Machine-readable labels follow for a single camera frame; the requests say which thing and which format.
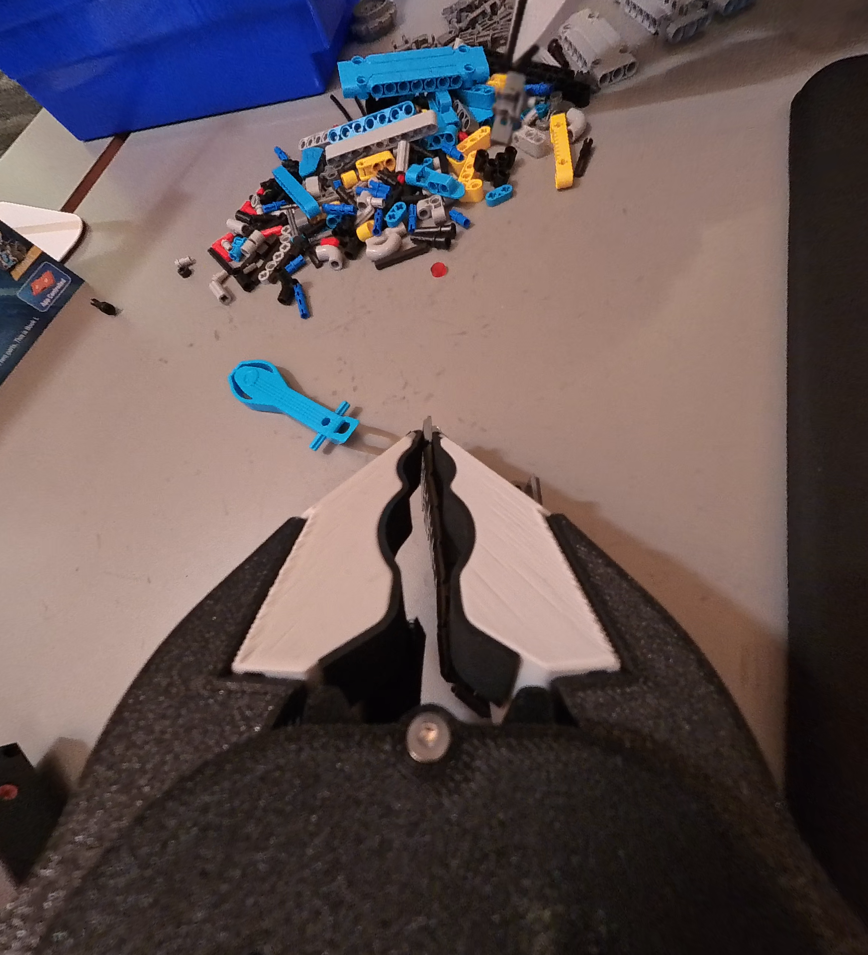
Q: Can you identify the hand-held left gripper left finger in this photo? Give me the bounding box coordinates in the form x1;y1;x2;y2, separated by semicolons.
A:
232;435;423;681

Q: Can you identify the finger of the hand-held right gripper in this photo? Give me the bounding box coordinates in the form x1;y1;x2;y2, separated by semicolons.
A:
508;0;568;76

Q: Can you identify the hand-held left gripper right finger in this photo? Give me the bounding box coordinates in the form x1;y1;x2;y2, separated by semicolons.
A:
430;434;621;723

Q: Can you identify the pile of grey track links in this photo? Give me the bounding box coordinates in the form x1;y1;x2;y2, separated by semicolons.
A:
396;0;524;49

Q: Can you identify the grey toy track chain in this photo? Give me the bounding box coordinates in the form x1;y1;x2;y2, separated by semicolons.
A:
419;416;496;721

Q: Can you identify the pile of plastic building pieces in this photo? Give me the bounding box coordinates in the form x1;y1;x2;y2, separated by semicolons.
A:
206;43;599;320

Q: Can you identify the light grey technic panel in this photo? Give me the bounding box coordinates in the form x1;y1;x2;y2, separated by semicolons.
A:
557;9;640;83

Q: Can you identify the blue plastic separator tool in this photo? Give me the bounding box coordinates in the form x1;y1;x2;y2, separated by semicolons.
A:
227;360;360;452

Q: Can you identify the black studded pad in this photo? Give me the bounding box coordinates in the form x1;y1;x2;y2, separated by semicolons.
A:
786;51;868;955

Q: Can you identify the black control box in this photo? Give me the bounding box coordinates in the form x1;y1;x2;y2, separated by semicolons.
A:
0;742;62;930

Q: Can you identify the blue plastic tray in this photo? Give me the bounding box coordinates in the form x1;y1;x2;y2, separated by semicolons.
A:
0;0;353;143

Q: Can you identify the toy instruction booklet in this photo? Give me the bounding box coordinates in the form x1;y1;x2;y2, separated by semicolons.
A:
0;188;86;441

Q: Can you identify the grey rectangular beam frame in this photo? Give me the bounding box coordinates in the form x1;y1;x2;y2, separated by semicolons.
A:
616;0;756;42

